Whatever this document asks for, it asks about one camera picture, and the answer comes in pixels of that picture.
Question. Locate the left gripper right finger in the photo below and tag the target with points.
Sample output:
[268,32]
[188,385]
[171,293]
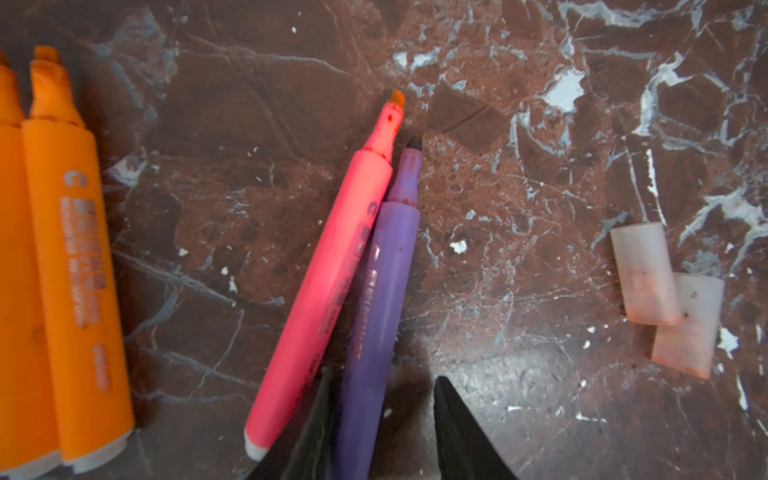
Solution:
[464,451]

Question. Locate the purple highlighter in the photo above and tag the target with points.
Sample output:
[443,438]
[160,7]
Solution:
[370,354]

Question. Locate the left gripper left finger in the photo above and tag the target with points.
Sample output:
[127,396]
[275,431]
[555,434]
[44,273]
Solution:
[302,449]

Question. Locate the orange highlighter right of pair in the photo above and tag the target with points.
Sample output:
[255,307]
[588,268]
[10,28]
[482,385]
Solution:
[84,335]

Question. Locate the pink highlighter middle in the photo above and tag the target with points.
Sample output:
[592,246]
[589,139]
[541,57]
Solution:
[323,290]

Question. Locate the orange highlighter left of pair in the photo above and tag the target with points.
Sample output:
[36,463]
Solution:
[29,436]

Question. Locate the orange highlighter of pair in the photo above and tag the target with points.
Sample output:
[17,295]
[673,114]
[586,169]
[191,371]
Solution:
[29,436]
[84,335]

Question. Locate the translucent pen cap middle one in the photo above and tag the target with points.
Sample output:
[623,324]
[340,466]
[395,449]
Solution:
[645,273]

